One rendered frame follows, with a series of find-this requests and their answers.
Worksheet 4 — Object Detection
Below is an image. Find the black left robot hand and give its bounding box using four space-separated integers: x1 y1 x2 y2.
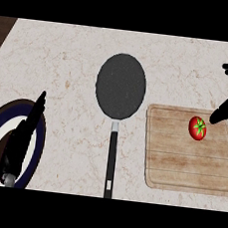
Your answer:
0 86 49 189

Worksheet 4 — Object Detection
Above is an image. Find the wooden cutting board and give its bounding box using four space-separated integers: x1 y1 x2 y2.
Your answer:
137 102 228 198

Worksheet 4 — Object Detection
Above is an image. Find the dark grey frying pan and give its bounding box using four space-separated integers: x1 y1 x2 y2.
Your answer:
83 50 150 202

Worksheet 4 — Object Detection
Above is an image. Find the red tomato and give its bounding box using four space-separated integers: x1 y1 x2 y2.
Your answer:
186 114 209 142

